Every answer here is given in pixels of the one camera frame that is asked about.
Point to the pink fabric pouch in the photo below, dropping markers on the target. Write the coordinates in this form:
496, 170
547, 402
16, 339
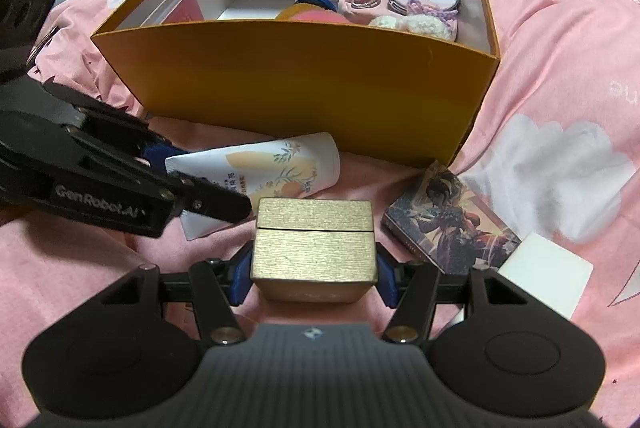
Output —
344, 4

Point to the white box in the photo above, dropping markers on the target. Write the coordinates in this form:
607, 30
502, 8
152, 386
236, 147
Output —
545, 278

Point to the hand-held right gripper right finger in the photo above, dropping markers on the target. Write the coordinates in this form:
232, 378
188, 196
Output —
387, 280

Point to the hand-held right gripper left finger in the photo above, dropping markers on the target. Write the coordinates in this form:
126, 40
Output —
242, 278

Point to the pink printed blanket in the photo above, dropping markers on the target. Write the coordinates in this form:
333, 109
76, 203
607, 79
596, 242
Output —
550, 83

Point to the white hand cream tube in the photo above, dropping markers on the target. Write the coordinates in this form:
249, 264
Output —
300, 163

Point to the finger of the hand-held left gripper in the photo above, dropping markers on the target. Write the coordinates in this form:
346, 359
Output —
220, 203
155, 154

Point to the orange cardboard box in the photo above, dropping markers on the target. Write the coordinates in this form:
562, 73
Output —
300, 73

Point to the pink fluffy pompom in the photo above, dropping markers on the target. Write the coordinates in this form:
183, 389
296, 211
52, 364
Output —
322, 15

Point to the white pink crochet toy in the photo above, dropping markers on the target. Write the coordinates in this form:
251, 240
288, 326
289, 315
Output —
415, 25

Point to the gold box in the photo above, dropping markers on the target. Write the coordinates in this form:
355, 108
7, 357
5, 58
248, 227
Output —
312, 253

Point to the dark printed card box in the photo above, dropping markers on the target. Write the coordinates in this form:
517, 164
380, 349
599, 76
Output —
450, 218

